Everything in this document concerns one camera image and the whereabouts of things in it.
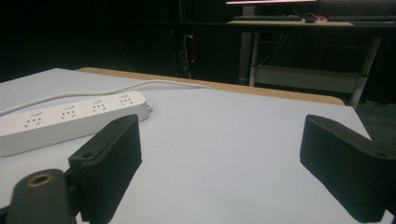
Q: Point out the white power strip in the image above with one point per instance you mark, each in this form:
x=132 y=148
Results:
x=67 y=119

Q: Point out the black keyboard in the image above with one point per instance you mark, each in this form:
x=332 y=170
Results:
x=361 y=18
x=267 y=18

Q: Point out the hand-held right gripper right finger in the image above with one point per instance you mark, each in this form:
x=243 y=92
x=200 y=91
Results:
x=345 y=168

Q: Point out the wooden desk with metal legs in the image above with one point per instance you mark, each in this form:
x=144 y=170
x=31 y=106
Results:
x=311 y=49

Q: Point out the black computer mouse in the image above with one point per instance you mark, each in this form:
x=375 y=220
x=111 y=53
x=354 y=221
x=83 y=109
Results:
x=309 y=18

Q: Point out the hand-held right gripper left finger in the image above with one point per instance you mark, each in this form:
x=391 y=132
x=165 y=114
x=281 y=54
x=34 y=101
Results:
x=106 y=158

